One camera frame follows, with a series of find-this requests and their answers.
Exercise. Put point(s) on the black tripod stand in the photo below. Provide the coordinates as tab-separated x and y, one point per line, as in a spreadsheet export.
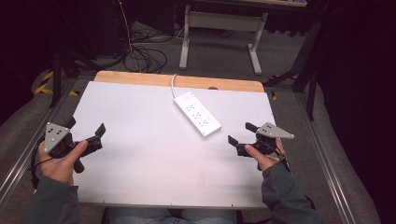
57	71

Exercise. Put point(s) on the person's legs in jeans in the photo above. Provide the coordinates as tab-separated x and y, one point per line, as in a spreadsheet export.
171	216

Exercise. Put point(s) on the person's left hand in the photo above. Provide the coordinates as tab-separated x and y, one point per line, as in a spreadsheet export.
60	166

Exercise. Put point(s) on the white power strip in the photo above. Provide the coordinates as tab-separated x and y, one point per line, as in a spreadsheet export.
196	114

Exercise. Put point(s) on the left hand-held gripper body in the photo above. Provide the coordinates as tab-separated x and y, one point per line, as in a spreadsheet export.
56	135

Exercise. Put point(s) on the black metal stand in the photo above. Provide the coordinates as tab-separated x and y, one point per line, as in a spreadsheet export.
306	59

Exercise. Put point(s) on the aluminium rail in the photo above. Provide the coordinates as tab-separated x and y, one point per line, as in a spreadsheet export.
327	161
28	149

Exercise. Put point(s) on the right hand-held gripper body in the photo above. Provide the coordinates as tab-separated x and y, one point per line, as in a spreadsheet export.
271	137

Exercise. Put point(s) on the white metal desk frame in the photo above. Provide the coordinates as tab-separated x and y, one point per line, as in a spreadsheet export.
222	21

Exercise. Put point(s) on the person's right hand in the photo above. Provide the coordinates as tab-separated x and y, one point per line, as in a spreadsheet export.
263	157

